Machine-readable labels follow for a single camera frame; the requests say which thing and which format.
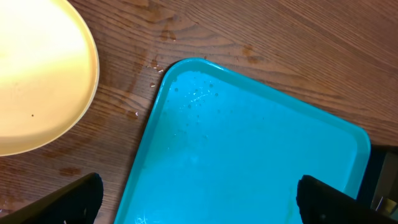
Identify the blue plastic tray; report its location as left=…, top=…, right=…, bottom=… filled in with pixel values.
left=115, top=58, right=371, bottom=223

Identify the black rectangular tray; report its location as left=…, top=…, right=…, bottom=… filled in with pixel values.
left=357, top=144, right=397, bottom=220

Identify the yellow green plate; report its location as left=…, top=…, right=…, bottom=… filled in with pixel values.
left=1, top=0, right=100, bottom=156

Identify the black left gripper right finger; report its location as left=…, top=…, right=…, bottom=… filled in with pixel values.
left=296, top=175, right=397, bottom=224

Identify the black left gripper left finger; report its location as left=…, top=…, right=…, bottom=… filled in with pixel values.
left=1, top=172, right=104, bottom=224

